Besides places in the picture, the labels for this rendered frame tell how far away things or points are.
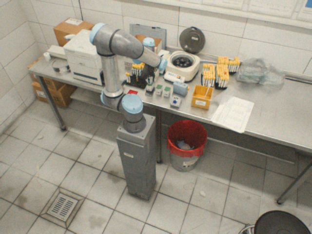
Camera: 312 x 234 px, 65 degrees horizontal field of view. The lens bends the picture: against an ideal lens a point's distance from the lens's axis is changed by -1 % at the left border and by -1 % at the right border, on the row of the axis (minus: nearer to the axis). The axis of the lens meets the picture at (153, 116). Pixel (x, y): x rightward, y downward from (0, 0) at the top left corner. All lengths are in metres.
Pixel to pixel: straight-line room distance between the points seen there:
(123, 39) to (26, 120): 2.28
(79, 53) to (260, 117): 1.37
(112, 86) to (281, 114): 1.19
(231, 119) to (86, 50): 1.13
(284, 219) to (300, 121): 0.66
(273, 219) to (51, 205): 1.82
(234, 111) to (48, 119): 2.15
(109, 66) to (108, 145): 1.51
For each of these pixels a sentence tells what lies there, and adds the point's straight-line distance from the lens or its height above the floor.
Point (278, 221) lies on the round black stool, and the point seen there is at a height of 0.65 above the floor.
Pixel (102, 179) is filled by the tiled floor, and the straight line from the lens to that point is 2.52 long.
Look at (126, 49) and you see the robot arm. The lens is 1.19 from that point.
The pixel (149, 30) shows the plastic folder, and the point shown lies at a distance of 2.29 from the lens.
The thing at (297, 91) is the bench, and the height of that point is 0.88.
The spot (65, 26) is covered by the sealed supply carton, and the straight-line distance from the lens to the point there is 2.51.
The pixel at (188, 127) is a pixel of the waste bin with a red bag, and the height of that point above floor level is 0.37.
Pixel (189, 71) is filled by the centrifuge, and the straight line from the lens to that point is 1.95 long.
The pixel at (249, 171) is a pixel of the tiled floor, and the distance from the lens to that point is 2.65.
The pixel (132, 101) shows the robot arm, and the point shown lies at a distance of 1.43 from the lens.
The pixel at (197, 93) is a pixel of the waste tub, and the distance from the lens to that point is 1.90.
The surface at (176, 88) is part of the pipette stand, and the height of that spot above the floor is 0.94.
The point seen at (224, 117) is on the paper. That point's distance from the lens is 1.78.
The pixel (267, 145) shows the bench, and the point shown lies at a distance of 2.54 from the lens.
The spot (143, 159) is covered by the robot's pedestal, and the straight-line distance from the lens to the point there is 1.73.
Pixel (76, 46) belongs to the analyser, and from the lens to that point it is 1.96.
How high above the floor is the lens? 2.20
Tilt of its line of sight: 49 degrees down
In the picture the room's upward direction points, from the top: 2 degrees counter-clockwise
